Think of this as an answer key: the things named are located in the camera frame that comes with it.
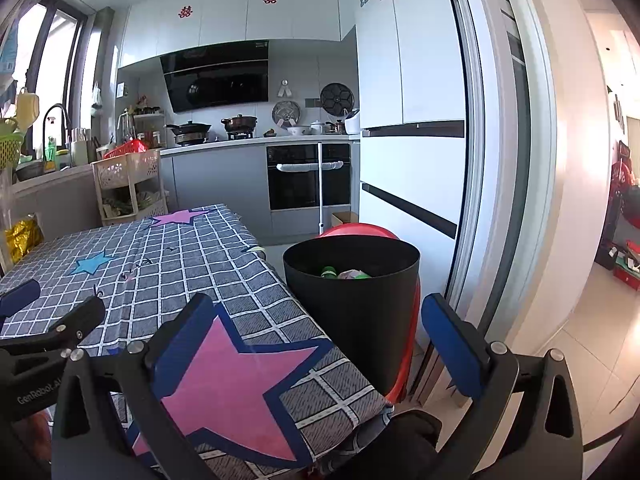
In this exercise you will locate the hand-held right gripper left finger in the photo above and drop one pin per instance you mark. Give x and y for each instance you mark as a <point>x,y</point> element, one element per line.
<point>187,345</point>

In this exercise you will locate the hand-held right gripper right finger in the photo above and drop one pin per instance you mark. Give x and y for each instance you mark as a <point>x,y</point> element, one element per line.
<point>450,340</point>

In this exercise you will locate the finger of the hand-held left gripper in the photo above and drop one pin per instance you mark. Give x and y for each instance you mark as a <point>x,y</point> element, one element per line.
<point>20,295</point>
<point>80,317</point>

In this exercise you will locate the black trash bin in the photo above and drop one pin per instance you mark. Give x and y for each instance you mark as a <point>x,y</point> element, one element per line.
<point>350,320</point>

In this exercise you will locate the gold foil bag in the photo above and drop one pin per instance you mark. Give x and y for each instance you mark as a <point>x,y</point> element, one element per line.
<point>22,235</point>

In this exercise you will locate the checked star-print tablecloth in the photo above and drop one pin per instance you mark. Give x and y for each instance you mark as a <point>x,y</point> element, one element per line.
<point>200,270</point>

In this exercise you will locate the red plastic stool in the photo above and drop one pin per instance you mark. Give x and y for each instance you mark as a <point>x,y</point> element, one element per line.
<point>360,230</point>

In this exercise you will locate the green colander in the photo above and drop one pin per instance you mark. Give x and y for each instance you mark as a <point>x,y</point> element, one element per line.
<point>11,150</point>

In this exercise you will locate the green dish soap bottle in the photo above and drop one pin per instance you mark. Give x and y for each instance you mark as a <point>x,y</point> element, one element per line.
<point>50,150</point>

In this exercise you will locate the white utensil holder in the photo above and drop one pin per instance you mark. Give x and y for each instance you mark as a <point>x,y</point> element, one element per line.
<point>80,152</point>

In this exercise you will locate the beige storage cart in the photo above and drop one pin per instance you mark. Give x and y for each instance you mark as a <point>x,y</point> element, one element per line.
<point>125,167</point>

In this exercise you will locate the cardboard box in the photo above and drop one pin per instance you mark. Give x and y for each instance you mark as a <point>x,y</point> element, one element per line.
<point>342,219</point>

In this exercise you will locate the red plastic basket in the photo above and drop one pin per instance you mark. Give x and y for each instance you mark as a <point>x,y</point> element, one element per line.
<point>131,148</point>

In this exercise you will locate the pale yellow plastic cup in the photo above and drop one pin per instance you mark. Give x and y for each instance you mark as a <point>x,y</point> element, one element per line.
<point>27,107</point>

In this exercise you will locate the red box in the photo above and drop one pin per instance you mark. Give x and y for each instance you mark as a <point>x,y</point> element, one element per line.
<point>627,279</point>

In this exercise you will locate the black kitchen faucet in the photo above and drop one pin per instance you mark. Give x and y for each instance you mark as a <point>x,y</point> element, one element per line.
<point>57,106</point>

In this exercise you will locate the white mop pole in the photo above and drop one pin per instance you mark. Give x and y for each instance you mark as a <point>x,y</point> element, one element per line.
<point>320,195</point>

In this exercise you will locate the black built-in oven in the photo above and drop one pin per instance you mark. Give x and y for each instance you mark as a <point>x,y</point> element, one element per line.
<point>300,185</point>

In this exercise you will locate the gas stove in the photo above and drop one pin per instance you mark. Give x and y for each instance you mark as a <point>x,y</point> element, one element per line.
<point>210,139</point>

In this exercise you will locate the black wok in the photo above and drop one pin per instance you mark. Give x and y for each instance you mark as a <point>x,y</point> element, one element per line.
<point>190,127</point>

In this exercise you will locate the dark cooking pot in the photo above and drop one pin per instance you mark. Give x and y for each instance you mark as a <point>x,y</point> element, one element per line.
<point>240,122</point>

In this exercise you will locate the white rice cooker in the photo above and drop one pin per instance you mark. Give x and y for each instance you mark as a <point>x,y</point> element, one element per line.
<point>352,122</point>

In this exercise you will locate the white bowl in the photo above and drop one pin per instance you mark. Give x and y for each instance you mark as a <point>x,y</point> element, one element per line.
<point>296,130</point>

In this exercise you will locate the black range hood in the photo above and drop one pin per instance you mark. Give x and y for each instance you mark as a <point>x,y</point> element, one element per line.
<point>215,80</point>

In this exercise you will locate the round black rack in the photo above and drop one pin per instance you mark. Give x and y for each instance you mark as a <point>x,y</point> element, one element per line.
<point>336,97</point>

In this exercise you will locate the white refrigerator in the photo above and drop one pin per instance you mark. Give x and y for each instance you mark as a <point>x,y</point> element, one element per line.
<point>425,60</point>

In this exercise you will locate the sliding door frame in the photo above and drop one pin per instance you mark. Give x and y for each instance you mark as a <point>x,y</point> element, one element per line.
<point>515,135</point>

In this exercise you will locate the white wall cabinets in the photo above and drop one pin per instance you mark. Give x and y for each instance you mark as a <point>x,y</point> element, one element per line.
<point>225,15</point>

